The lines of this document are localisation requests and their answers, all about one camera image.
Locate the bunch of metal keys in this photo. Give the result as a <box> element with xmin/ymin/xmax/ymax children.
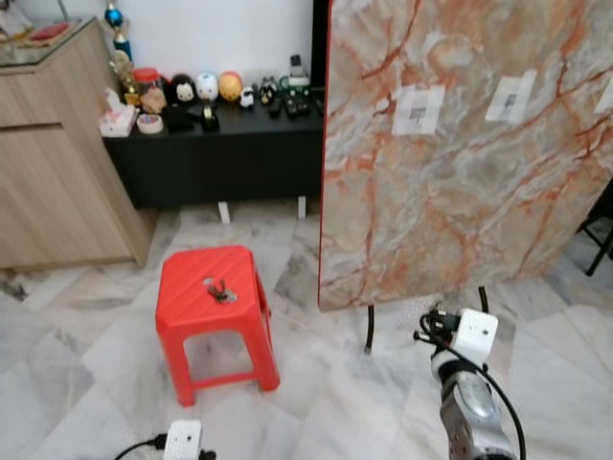
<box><xmin>205</xmin><ymin>278</ymin><xmax>238</xmax><ymax>306</ymax></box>

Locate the white adhesive hook pad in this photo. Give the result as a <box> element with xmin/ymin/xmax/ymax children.
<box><xmin>392</xmin><ymin>84</ymin><xmax>446</xmax><ymax>137</ymax></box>
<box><xmin>485</xmin><ymin>70</ymin><xmax>538</xmax><ymax>125</ymax></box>

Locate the red plastic stool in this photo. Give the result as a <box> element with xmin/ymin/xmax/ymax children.
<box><xmin>155</xmin><ymin>244</ymin><xmax>282</xmax><ymax>407</ymax></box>

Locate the black low console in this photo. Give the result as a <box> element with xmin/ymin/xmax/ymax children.
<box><xmin>102</xmin><ymin>96</ymin><xmax>327</xmax><ymax>212</ymax></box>

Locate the black chair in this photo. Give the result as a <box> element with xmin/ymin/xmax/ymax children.
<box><xmin>578</xmin><ymin>180</ymin><xmax>613</xmax><ymax>277</ymax></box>

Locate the light wooden cabinet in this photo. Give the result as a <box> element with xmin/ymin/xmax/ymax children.
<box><xmin>0</xmin><ymin>17</ymin><xmax>157</xmax><ymax>271</ymax></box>

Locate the small white bowl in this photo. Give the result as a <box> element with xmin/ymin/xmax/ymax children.
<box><xmin>136</xmin><ymin>113</ymin><xmax>165</xmax><ymax>135</ymax></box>

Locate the pink white tissue box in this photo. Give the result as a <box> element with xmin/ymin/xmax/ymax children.
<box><xmin>99</xmin><ymin>89</ymin><xmax>138</xmax><ymax>138</ymax></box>

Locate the brown figurine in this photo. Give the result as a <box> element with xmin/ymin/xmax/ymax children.
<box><xmin>140</xmin><ymin>86</ymin><xmax>168</xmax><ymax>115</ymax></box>

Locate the black plush toy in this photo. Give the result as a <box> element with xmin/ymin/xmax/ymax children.
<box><xmin>163</xmin><ymin>74</ymin><xmax>198</xmax><ymax>132</ymax></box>

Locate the marble pattern table top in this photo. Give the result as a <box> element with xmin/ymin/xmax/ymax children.
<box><xmin>317</xmin><ymin>0</ymin><xmax>613</xmax><ymax>312</ymax></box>

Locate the white blue egg toy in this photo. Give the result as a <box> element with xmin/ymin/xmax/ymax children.
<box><xmin>195</xmin><ymin>72</ymin><xmax>220</xmax><ymax>103</ymax></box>

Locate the small black figurine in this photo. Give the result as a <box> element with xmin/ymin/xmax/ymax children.
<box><xmin>258</xmin><ymin>76</ymin><xmax>281</xmax><ymax>106</ymax></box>

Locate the yellow orange round toy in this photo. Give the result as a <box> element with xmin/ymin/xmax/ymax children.
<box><xmin>217</xmin><ymin>71</ymin><xmax>244</xmax><ymax>104</ymax></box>

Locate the black bottle figure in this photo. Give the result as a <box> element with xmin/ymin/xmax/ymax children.
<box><xmin>281</xmin><ymin>55</ymin><xmax>314</xmax><ymax>118</ymax></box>

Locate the red lid jar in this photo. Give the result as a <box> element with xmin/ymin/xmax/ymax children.
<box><xmin>131</xmin><ymin>67</ymin><xmax>162</xmax><ymax>92</ymax></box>

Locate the gold trophy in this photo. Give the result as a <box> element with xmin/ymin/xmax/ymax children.
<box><xmin>108</xmin><ymin>50</ymin><xmax>137</xmax><ymax>97</ymax></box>

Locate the black television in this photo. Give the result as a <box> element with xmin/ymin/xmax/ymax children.
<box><xmin>310</xmin><ymin>0</ymin><xmax>331</xmax><ymax>93</ymax></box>

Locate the blue ball trophy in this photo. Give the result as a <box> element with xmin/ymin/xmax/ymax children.
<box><xmin>102</xmin><ymin>0</ymin><xmax>134</xmax><ymax>62</ymax></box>

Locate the red flat item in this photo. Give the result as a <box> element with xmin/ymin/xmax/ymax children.
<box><xmin>27</xmin><ymin>23</ymin><xmax>70</xmax><ymax>42</ymax></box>

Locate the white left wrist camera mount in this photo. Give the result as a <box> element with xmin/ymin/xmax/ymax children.
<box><xmin>164</xmin><ymin>420</ymin><xmax>203</xmax><ymax>460</ymax></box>

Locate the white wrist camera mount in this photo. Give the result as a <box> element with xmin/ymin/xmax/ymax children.
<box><xmin>164</xmin><ymin>420</ymin><xmax>203</xmax><ymax>460</ymax></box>
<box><xmin>450</xmin><ymin>308</ymin><xmax>500</xmax><ymax>366</ymax></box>

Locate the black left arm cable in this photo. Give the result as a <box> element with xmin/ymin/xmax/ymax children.
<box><xmin>113</xmin><ymin>434</ymin><xmax>169</xmax><ymax>460</ymax></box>

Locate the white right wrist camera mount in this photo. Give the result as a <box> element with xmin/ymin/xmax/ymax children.
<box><xmin>450</xmin><ymin>308</ymin><xmax>500</xmax><ymax>366</ymax></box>

